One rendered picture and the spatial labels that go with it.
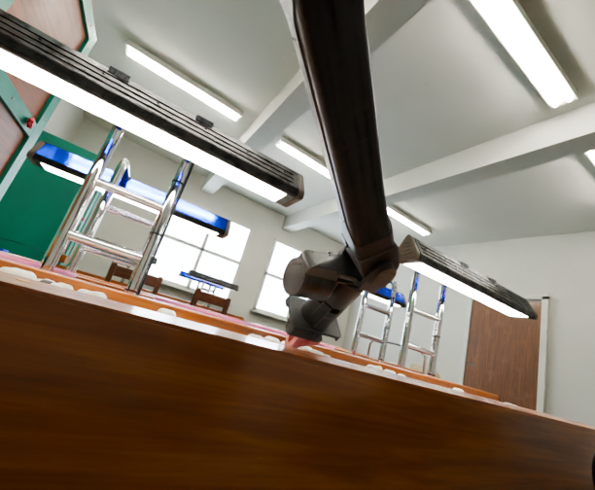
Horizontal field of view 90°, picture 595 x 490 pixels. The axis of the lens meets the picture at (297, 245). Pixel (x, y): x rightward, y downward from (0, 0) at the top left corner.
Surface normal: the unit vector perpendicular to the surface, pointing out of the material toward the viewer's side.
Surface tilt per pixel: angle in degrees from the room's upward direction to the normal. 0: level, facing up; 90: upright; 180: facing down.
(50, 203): 90
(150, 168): 90
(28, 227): 90
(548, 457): 90
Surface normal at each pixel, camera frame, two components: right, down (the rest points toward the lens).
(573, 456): 0.48, -0.11
